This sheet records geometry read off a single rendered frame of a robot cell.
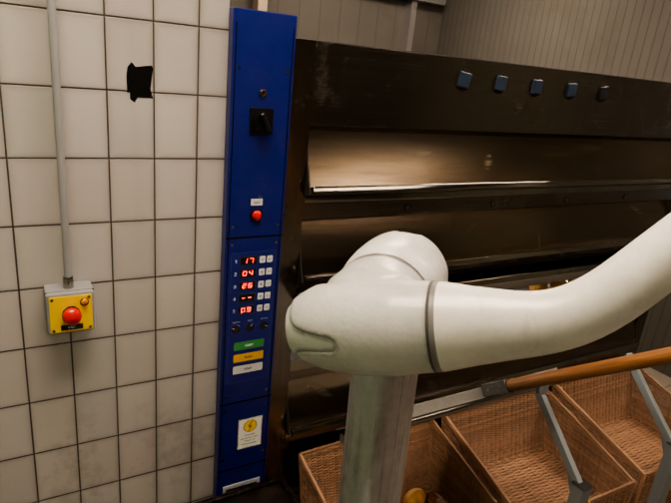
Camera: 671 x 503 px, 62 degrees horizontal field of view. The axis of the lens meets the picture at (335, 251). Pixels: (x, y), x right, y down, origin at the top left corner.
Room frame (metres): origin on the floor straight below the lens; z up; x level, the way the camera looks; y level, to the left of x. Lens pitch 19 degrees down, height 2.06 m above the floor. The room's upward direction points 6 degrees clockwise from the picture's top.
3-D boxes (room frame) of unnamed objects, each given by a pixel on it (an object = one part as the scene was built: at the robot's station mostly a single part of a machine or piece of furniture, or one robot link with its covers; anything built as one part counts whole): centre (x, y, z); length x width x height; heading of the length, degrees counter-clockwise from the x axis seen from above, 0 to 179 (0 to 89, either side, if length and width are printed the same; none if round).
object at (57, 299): (1.16, 0.60, 1.46); 0.10 x 0.07 x 0.10; 121
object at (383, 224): (1.97, -0.67, 1.54); 1.79 x 0.11 x 0.19; 121
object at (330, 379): (1.97, -0.67, 1.02); 1.79 x 0.11 x 0.19; 121
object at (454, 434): (1.75, -0.81, 0.72); 0.56 x 0.49 x 0.28; 120
